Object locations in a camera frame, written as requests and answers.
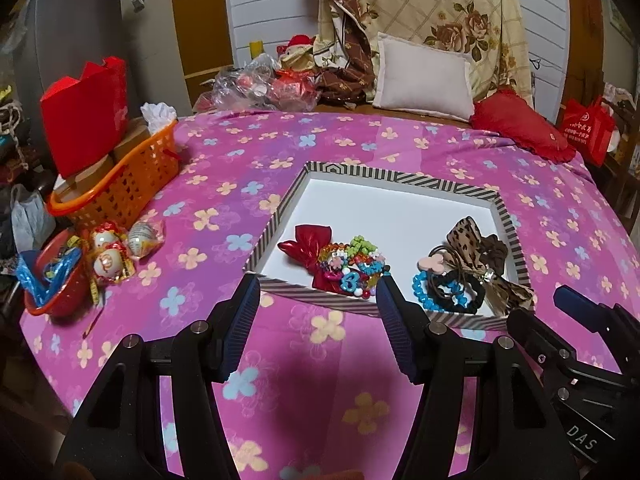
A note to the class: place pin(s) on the red plastic bowl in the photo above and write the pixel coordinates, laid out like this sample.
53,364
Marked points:
65,300

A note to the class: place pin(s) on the pile of colourful clutter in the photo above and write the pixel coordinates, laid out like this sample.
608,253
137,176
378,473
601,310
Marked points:
10,125

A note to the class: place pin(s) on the yellow tape measure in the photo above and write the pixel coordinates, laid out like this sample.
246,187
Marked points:
94,290

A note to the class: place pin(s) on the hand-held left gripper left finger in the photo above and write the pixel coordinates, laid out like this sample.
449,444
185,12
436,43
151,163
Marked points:
245,320

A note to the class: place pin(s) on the thin red stick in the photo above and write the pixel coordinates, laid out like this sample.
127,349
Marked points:
92,321

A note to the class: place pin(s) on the red paper gift box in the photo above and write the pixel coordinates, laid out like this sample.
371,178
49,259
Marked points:
85,120

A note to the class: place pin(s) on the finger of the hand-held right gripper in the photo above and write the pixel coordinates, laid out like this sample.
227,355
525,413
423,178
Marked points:
530,327
575,302

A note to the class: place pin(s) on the brown cardboard box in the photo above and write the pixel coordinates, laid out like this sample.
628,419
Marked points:
92,167
64,187
132,140

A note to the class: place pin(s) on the striped cardboard box tray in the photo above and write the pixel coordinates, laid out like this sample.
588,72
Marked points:
390,210

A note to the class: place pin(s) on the leopard print bow hair clip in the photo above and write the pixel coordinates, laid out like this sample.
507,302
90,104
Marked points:
462,240

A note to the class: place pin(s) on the clear plastic bags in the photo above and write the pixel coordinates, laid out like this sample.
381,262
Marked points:
235,85

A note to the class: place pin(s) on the wrapped round silver ornament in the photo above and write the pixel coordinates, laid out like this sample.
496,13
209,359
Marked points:
142,240

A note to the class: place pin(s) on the grey refrigerator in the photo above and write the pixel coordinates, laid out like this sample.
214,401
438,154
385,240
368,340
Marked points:
75,20

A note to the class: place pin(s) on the red shopping bag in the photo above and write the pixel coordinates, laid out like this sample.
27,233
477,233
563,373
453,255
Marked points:
585,130

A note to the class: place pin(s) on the red hat doll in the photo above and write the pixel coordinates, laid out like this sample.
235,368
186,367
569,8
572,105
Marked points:
297,50

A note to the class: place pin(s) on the orange plastic basket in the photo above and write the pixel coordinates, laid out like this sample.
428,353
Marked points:
125,185

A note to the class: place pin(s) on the blue foil packets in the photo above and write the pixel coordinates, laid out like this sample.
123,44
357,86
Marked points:
30,275

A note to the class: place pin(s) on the red bow hair clip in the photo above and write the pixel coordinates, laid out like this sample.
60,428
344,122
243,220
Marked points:
307,245

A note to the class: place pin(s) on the wooden door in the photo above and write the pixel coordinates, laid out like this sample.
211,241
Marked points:
205,20

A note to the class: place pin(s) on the brown scrunchie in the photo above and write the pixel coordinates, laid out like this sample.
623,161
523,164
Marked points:
495,250

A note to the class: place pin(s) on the red frilled cushion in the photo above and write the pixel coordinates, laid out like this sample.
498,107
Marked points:
520,125

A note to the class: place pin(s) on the brown patterned cloth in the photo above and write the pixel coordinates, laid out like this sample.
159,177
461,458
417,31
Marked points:
345,80

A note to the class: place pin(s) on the yellow small container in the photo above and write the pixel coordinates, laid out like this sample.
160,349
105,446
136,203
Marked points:
256,48

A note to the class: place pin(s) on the round white red ornament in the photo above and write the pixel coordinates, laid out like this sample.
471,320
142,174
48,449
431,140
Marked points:
105,237
110,262

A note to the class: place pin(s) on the white pillow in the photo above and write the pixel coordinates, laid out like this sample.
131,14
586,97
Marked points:
425,80

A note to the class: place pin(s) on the grey plastic bag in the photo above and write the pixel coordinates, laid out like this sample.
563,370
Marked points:
30,220

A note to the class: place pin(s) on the pink flower print bedsheet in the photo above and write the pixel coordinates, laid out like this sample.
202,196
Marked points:
200,185

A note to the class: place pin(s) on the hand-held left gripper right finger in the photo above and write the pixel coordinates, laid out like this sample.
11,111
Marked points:
395,320

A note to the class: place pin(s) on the white tissue paper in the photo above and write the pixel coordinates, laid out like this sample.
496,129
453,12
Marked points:
157,115

